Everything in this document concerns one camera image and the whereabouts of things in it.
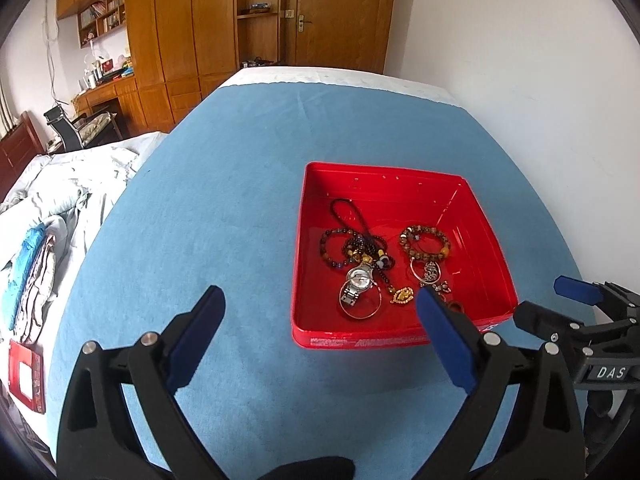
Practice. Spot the silver bangle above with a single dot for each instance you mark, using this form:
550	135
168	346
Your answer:
413	269
361	316

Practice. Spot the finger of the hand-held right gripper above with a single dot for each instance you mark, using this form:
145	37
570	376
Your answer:
575	287
540	320

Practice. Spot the gold pendant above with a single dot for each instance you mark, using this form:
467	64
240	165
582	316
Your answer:
402	296

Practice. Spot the white bedding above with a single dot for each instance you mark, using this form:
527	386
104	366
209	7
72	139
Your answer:
75	180

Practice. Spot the cushioned wooden chair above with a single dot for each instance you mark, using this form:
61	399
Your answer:
95	127

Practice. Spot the person's left hand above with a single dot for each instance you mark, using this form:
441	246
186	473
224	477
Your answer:
315	470

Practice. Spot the folded white clothes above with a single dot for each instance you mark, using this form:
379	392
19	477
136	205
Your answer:
42	280

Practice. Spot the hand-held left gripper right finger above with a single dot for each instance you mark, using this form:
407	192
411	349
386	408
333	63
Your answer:
445	335

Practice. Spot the wooden wardrobe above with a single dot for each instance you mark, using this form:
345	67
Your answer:
175	25

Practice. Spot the wooden wall bookshelf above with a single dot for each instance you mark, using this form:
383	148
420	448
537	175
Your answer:
102	15

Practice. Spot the blue cloth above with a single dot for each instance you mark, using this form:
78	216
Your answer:
225	185

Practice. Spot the wooden door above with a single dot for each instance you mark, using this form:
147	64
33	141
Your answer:
345	10

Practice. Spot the small red box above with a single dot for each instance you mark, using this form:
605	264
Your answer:
107	66

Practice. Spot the turquoise folded cloth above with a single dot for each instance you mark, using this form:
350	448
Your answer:
25	265

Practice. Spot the wooden desk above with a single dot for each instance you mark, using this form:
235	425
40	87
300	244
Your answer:
125	92

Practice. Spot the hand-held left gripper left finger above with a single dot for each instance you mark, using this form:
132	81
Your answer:
195	340

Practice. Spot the person's right hand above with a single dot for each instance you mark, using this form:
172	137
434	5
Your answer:
602	425

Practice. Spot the white sheet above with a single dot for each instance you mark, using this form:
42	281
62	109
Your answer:
325	76

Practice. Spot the red white flat box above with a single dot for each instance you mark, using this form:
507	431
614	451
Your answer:
25	375

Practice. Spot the black office chair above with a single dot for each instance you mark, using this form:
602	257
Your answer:
67	135

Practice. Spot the dark wooden headboard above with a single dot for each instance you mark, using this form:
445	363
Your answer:
20	147

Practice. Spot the silver wristwatch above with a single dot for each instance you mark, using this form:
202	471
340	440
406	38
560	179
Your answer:
359	277

